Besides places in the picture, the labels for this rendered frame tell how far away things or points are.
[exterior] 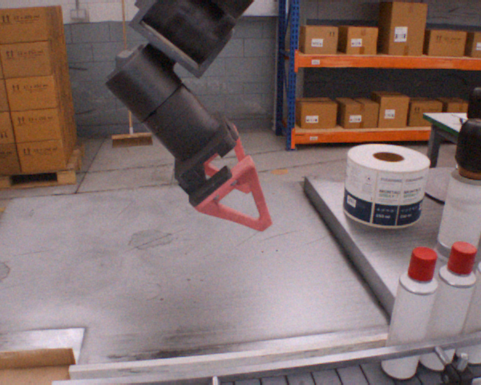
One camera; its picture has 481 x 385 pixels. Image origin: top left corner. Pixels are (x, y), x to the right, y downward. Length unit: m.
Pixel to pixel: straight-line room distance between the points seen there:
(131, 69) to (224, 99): 4.56
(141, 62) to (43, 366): 0.56
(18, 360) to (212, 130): 0.54
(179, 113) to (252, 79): 4.54
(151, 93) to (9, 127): 3.33
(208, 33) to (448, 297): 0.46
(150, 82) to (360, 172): 0.73
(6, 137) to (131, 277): 2.86
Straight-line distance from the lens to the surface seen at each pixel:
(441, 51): 4.83
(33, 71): 3.58
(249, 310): 0.87
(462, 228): 0.97
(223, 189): 0.39
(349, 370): 0.70
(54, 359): 0.80
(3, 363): 0.83
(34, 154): 3.73
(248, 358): 0.66
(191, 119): 0.42
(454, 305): 0.66
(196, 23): 0.40
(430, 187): 1.35
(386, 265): 0.95
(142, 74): 0.41
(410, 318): 0.63
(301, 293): 0.92
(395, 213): 1.08
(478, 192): 0.94
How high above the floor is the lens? 1.38
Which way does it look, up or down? 24 degrees down
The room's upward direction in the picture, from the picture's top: straight up
